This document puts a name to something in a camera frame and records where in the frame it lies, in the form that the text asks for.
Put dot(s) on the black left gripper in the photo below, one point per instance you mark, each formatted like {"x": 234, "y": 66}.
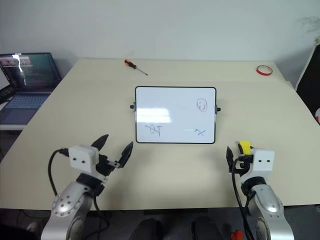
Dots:
{"x": 106, "y": 167}

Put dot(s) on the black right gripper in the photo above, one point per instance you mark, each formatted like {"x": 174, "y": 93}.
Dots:
{"x": 242, "y": 165}

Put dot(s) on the yellow whiteboard eraser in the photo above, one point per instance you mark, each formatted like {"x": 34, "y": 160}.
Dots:
{"x": 245, "y": 147}

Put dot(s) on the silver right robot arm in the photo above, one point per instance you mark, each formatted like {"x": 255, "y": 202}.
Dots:
{"x": 270, "y": 200}

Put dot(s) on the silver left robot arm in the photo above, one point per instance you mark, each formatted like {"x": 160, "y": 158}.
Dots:
{"x": 65, "y": 200}

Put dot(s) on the black-framed small whiteboard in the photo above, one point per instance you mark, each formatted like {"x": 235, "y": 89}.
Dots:
{"x": 175, "y": 112}

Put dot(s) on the small red object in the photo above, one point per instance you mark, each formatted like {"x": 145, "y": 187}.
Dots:
{"x": 237, "y": 235}

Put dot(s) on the dark rounded shape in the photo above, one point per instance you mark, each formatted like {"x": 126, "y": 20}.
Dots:
{"x": 147, "y": 230}

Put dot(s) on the red tape roll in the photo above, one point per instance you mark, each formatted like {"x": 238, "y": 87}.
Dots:
{"x": 264, "y": 74}

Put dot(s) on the black case with white edge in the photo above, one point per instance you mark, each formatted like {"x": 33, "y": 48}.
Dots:
{"x": 310, "y": 87}

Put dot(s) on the open laptop with dark screen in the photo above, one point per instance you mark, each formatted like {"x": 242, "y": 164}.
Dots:
{"x": 32, "y": 70}

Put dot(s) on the black laptop with white screen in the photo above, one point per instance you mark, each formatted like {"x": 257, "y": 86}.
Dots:
{"x": 5, "y": 93}

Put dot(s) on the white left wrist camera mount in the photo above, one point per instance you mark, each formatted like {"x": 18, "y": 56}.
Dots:
{"x": 82, "y": 157}

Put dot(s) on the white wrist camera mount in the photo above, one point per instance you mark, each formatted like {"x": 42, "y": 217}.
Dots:
{"x": 262, "y": 162}
{"x": 82, "y": 157}

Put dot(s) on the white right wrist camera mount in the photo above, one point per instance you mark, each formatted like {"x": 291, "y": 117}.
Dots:
{"x": 262, "y": 162}

